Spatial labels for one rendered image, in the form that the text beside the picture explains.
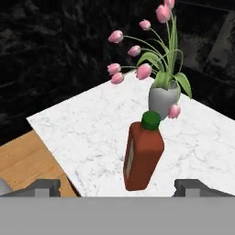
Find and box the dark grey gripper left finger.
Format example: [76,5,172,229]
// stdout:
[3,178,62,198]

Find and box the brown condiment bottle green cap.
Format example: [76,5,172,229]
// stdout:
[122,110,165,192]

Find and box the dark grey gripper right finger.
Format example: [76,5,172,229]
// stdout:
[173,179,234,198]

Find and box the grey vase with pink tulips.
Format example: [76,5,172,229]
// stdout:
[106,0,194,121]

